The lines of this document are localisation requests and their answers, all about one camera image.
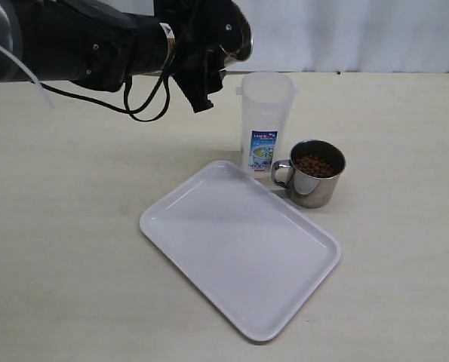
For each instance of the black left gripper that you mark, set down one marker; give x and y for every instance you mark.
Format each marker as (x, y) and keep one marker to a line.
(204, 47)

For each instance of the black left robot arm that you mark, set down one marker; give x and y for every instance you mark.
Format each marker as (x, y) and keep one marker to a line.
(98, 47)

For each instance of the clear plastic container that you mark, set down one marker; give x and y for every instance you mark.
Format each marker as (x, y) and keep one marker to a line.
(266, 101)

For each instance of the right steel mug with pellets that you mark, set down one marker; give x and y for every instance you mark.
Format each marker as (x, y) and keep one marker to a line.
(304, 190)

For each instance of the white thin tube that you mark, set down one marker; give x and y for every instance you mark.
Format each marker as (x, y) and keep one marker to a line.
(29, 73)

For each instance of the white rectangular plastic tray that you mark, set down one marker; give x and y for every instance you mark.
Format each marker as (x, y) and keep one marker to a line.
(256, 258)

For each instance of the white curtain backdrop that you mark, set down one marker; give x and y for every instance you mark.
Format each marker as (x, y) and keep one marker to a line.
(350, 36)

